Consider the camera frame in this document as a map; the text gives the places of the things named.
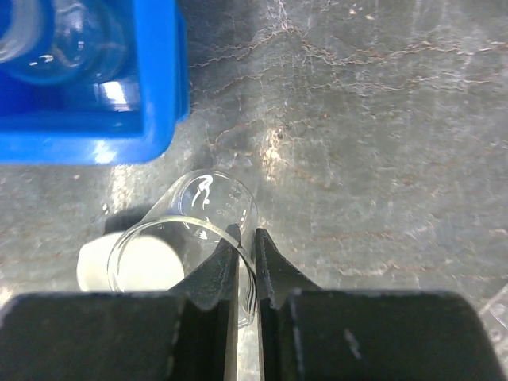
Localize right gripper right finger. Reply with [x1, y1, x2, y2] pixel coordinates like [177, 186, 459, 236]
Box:
[254, 229, 506, 380]

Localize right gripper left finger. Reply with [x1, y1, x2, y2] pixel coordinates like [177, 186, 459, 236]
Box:
[1, 225, 241, 380]

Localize small glass beaker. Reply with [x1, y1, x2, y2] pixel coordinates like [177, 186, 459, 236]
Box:
[107, 169, 258, 328]

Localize blue plastic divided bin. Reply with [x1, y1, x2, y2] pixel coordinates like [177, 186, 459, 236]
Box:
[1, 1, 190, 165]

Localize small glass bottle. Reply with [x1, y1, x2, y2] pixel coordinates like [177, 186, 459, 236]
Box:
[1, 1, 129, 86]

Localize clear acrylic tube rack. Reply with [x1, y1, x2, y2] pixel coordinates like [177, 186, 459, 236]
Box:
[479, 285, 507, 360]

